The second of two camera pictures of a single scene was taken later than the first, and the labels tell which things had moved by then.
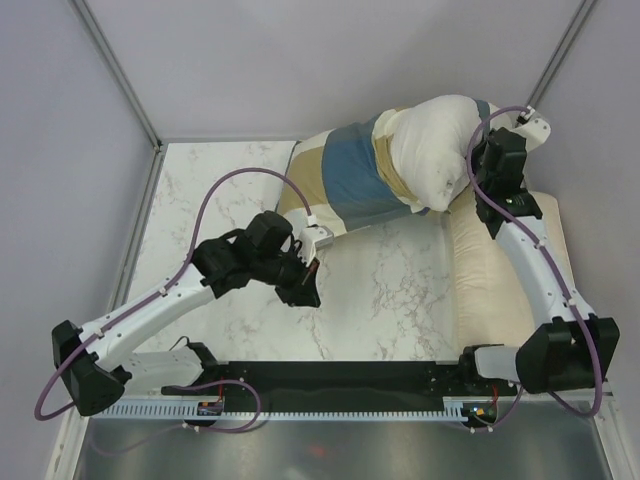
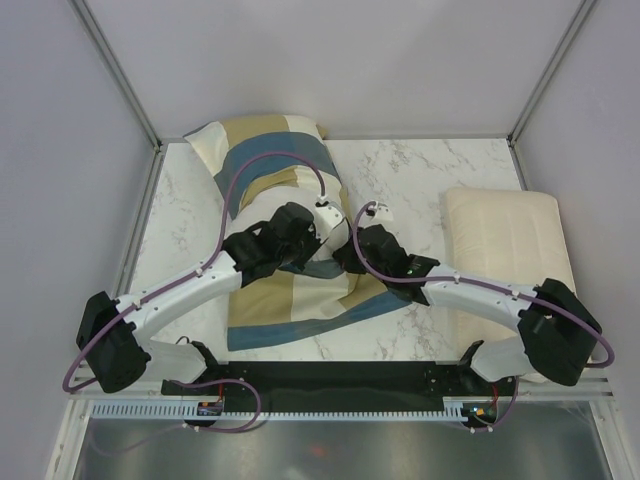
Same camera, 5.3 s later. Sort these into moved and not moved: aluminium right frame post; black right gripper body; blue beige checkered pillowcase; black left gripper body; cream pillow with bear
Moved: black right gripper body; blue beige checkered pillowcase
Not moved: black left gripper body; aluminium right frame post; cream pillow with bear
